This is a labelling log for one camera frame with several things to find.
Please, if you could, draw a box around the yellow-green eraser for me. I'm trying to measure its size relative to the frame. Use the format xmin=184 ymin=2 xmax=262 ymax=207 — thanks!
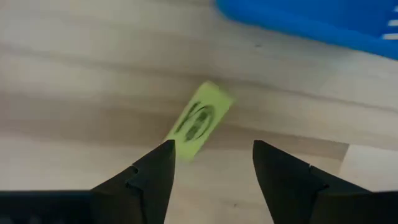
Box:
xmin=164 ymin=80 xmax=236 ymax=162

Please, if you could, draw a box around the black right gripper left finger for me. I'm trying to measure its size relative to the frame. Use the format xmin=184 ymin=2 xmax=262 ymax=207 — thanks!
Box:
xmin=90 ymin=139 xmax=177 ymax=224

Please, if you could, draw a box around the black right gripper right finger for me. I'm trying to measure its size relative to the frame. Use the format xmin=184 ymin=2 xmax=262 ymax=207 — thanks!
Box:
xmin=253 ymin=139 xmax=373 ymax=224

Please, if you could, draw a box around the blue slotted plastic bin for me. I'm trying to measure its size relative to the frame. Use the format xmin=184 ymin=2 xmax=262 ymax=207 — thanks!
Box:
xmin=216 ymin=0 xmax=398 ymax=60

